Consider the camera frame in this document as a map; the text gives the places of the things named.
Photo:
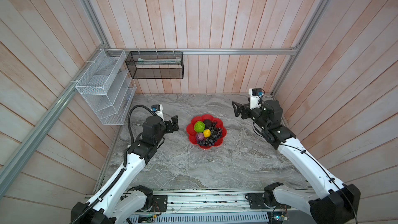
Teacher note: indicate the black wire mesh basket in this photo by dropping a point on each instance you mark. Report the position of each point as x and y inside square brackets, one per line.
[155, 64]

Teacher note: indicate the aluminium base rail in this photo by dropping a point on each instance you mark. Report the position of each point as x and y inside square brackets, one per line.
[198, 206]

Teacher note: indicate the purple fake fig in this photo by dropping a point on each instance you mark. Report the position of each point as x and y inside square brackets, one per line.
[199, 137]

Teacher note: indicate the yellow fake lemon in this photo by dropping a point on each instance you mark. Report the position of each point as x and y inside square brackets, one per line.
[207, 133]

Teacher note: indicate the dark speckled avocado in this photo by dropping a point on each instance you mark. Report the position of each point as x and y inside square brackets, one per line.
[208, 123]

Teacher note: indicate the horizontal aluminium wall rail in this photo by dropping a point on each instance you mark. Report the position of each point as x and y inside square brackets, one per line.
[217, 51]

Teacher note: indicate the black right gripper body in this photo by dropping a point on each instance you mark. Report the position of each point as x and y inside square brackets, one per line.
[254, 114]

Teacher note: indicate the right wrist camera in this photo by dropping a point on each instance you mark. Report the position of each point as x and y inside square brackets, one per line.
[256, 95]

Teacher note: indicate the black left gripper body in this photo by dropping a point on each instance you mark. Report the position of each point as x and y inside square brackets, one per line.
[169, 128]

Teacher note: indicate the black fake grape bunch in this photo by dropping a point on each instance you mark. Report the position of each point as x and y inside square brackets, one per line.
[216, 135]

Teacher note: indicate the green bumpy fake fruit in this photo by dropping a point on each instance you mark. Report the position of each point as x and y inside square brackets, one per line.
[199, 127]

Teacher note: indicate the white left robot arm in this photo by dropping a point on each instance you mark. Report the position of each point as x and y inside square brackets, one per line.
[130, 168]

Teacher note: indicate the white wire mesh shelf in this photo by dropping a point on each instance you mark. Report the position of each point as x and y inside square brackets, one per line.
[107, 88]

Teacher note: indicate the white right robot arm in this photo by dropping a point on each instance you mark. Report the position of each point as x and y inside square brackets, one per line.
[332, 202]

